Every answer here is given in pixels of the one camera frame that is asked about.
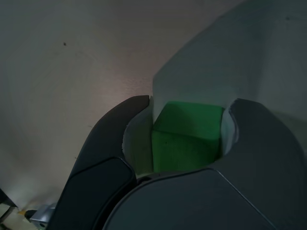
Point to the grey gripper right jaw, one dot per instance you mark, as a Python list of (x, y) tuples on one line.
[(259, 155)]

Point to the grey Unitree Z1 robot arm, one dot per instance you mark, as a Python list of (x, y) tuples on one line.
[(42, 215)]

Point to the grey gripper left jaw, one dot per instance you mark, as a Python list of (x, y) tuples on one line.
[(100, 148)]

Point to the green cube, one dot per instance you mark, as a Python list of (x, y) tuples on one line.
[(184, 143)]

